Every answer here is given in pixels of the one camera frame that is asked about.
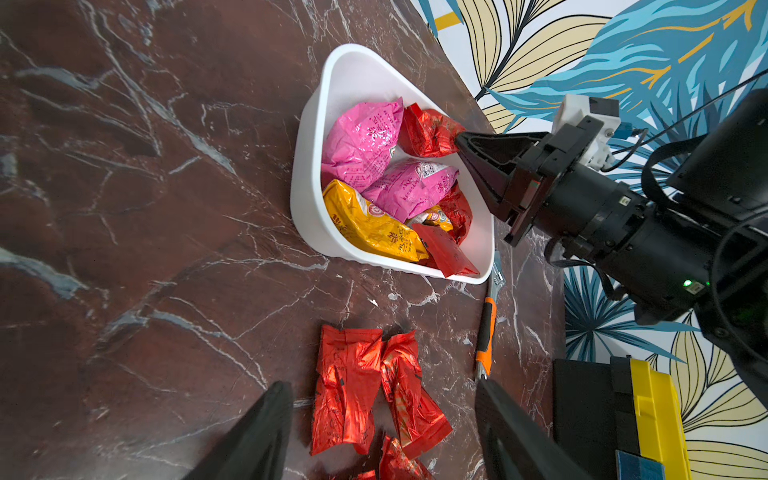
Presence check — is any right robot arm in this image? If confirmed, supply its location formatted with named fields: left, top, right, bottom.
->
left=455, top=89, right=767, bottom=400

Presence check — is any white plastic storage box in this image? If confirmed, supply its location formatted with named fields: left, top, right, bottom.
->
left=291, top=44, right=495, bottom=284

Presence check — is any pink tea bag large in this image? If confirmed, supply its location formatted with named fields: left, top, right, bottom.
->
left=321, top=98, right=404, bottom=192

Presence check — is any red tea bag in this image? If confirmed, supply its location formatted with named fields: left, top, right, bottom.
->
left=411, top=223, right=479, bottom=278
left=398, top=103, right=466, bottom=158
left=381, top=332, right=453, bottom=459
left=310, top=325, right=383, bottom=456
left=438, top=181, right=473, bottom=245
left=354, top=435, right=434, bottom=480

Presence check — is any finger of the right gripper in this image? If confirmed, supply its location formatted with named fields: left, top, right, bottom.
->
left=464, top=155, right=516, bottom=222
left=455, top=132, right=548, bottom=180

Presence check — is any yellow tea bag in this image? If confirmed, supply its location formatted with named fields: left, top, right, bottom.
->
left=323, top=180, right=429, bottom=263

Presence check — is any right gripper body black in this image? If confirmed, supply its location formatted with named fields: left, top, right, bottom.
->
left=505, top=129, right=586, bottom=246

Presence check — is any red tea bag in box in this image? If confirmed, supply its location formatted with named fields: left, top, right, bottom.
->
left=411, top=223, right=479, bottom=278

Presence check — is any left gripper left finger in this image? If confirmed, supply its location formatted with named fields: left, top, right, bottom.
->
left=186, top=381, right=294, bottom=480

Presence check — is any yellow black toolbox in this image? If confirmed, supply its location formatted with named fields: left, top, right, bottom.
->
left=553, top=357, right=693, bottom=479

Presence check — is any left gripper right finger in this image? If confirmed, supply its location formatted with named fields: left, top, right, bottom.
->
left=475, top=378, right=589, bottom=480

